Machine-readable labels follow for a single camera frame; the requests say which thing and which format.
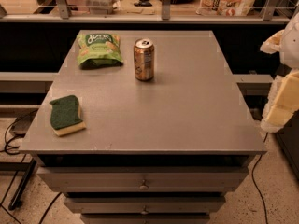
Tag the colourful printed bag background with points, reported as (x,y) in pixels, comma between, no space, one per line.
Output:
(226,0)

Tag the green and yellow sponge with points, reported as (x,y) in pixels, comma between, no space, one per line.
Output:
(65,115)

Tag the drawer round knob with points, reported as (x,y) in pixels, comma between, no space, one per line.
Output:
(144,211)
(144,185)

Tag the orange soda can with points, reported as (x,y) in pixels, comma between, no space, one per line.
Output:
(144,59)

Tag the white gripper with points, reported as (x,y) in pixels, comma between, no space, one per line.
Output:
(291,47)

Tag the metal railing frame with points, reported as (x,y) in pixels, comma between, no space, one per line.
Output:
(126,11)

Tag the black metal floor stand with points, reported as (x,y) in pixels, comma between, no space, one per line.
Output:
(27,169)

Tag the top drawer round knob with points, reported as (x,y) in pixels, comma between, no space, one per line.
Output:
(144,185)

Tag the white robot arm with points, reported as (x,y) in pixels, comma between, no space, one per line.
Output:
(283,97)

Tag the green snack bag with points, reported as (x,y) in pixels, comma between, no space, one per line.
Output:
(98,50)

